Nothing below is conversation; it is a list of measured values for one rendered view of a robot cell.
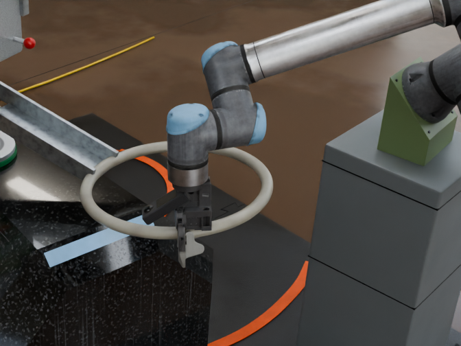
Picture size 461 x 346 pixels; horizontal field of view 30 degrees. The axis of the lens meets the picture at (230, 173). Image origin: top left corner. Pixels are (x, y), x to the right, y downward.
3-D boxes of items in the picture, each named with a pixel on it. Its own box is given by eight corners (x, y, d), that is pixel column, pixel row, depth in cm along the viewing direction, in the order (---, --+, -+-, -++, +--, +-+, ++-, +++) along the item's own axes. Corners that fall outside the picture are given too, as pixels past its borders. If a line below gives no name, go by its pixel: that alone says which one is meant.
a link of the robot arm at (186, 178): (168, 171, 183) (166, 152, 192) (169, 191, 185) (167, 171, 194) (209, 169, 184) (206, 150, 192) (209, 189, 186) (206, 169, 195)
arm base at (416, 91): (418, 58, 262) (444, 42, 255) (451, 110, 263) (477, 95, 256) (392, 77, 248) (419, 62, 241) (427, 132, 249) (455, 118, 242)
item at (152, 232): (40, 215, 207) (39, 204, 205) (144, 136, 246) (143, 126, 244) (220, 261, 187) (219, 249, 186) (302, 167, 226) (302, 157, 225)
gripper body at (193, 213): (211, 233, 192) (211, 187, 187) (173, 235, 191) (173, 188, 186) (208, 217, 199) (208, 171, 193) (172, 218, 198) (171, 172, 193)
